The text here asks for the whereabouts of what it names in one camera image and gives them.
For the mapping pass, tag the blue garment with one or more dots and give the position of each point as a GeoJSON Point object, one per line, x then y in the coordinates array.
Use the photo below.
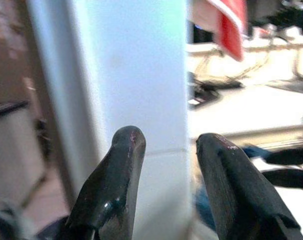
{"type": "Point", "coordinates": [205, 207]}

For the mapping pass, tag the white washing machine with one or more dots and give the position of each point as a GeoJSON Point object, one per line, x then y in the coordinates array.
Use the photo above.
{"type": "Point", "coordinates": [131, 75]}

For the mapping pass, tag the black garment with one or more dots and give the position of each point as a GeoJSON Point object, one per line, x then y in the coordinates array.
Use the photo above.
{"type": "Point", "coordinates": [286, 156]}

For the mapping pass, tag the red and white cloth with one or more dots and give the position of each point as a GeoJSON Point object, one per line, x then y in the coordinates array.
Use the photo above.
{"type": "Point", "coordinates": [229, 27]}

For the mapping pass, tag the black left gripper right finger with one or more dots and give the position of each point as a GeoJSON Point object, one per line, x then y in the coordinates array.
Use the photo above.
{"type": "Point", "coordinates": [239, 190]}

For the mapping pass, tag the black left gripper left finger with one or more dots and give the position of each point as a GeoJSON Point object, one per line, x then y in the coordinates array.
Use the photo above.
{"type": "Point", "coordinates": [109, 190]}

